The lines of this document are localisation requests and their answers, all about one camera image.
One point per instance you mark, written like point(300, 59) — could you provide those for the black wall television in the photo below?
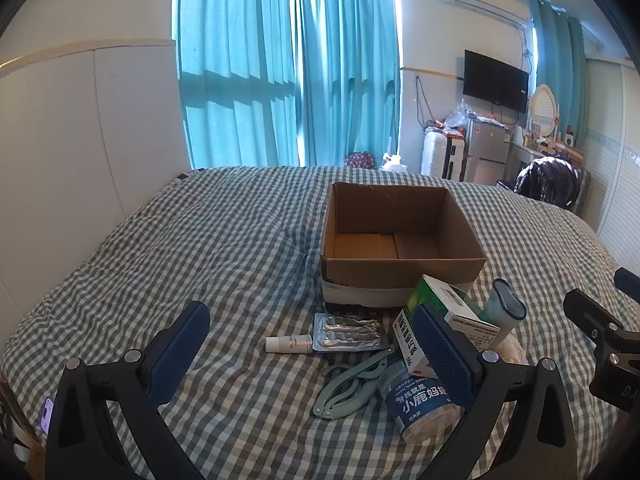
point(495, 80)

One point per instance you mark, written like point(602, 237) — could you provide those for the white red-print medicine box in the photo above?
point(407, 340)

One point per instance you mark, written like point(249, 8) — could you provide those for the black puffer jacket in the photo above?
point(545, 180)

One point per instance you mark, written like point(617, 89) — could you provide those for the white slatted wardrobe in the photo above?
point(612, 160)

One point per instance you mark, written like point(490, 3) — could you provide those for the small white tube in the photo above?
point(287, 344)

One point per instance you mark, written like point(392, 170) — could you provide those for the teal window curtain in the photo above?
point(235, 70)
point(350, 70)

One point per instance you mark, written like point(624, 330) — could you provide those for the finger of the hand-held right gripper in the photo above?
point(587, 312)
point(626, 279)

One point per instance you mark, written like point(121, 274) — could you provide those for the green medicine box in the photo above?
point(425, 292)

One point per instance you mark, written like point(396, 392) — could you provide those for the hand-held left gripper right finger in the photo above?
point(445, 355)

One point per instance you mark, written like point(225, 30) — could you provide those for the purple phone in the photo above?
point(47, 416)

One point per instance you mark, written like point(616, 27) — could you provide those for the silver blister pack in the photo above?
point(345, 332)

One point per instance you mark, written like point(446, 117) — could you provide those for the light blue folding hanger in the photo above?
point(356, 369)

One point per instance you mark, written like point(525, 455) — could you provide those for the clear plastic bag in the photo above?
point(456, 117)

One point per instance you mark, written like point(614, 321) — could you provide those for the checked bed blanket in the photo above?
point(150, 260)

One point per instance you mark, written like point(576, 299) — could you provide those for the white dressing table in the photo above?
point(525, 157)

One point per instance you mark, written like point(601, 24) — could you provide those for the white knotted plastic bag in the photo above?
point(394, 164)

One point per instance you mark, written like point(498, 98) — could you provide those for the narrow teal curtain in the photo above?
point(557, 70)

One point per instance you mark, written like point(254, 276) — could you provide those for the silver small fridge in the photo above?
point(487, 152)

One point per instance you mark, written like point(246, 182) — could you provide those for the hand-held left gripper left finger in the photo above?
point(182, 345)

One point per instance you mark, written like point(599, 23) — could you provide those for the oval white vanity mirror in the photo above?
point(544, 107)

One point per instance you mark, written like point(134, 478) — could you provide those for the dark patterned bag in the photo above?
point(360, 161)

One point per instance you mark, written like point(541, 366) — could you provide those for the brown cardboard box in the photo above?
point(380, 272)

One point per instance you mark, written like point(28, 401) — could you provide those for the white suitcase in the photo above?
point(435, 155)

